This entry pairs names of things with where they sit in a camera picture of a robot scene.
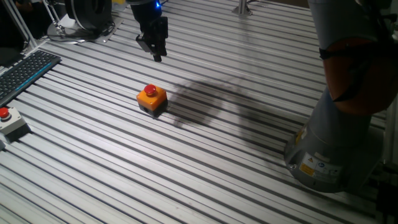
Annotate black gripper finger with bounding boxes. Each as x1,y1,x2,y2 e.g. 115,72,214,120
159,16,169,57
149,18,160,63

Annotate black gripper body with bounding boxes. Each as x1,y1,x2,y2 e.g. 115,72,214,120
126,0,163,34

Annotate orange box red push button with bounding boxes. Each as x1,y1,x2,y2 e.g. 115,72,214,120
136,83,169,118

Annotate grey box red button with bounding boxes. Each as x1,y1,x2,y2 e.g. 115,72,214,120
0,106,32,144

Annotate black round device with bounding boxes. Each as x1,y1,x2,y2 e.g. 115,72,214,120
64,0,113,32

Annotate thin silver stand legs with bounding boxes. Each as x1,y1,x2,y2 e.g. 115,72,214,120
42,0,67,35

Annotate black computer keyboard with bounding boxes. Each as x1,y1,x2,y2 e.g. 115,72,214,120
0,49,62,107

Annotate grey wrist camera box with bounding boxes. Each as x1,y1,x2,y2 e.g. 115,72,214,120
135,33,154,54

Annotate silver device base plate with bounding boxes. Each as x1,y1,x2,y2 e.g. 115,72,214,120
46,14,125,44

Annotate silver upright post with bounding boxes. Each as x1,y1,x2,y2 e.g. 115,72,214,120
231,0,253,16

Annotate aluminium frame post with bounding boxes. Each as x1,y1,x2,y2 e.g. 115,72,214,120
1,0,39,51

